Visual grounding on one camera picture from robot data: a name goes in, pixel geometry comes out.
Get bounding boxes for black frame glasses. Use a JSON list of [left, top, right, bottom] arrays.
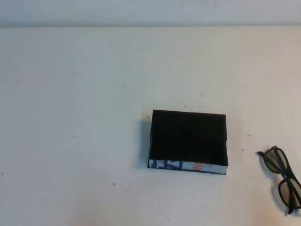
[[256, 145, 301, 216]]

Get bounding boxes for black printed glasses case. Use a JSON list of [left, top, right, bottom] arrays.
[[147, 109, 229, 176]]

